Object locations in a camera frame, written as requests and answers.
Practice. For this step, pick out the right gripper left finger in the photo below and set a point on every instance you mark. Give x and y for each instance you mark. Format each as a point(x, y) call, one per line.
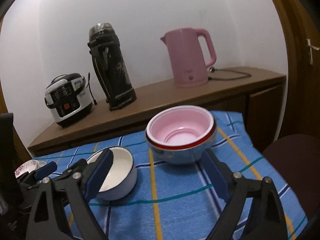
point(76, 187)

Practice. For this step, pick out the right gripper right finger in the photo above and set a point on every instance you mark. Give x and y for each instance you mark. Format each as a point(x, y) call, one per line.
point(266, 219)

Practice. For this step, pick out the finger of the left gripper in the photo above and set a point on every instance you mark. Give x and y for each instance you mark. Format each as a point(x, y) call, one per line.
point(47, 171)
point(26, 180)

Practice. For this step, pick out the white enamel bowl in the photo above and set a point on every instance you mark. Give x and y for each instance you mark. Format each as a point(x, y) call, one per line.
point(121, 178)

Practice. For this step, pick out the floral white plate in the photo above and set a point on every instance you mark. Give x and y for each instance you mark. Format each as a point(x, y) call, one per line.
point(28, 166)

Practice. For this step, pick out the silver rice cooker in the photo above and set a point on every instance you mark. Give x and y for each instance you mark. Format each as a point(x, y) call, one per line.
point(69, 99)

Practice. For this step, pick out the blue plaid tablecloth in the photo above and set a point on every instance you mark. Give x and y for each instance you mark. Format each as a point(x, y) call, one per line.
point(180, 202)

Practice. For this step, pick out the stainless steel bowl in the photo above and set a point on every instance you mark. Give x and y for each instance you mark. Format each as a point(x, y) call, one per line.
point(181, 155)

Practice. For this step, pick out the brown wooden sideboard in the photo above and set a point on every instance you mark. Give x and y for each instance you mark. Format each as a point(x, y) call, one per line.
point(259, 99)

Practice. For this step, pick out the pink plastic bowl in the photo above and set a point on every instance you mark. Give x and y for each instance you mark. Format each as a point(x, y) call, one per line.
point(181, 127)

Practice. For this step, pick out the black thermos flask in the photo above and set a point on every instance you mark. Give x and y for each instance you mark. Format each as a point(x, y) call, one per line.
point(109, 66)

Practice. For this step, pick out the pink electric kettle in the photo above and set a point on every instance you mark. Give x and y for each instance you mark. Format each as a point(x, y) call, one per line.
point(186, 57)

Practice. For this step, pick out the right brown wooden door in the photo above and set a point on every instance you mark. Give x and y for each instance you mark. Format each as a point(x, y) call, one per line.
point(301, 114)

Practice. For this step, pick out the right silver door handle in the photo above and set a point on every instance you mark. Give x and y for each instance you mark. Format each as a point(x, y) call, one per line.
point(311, 48)

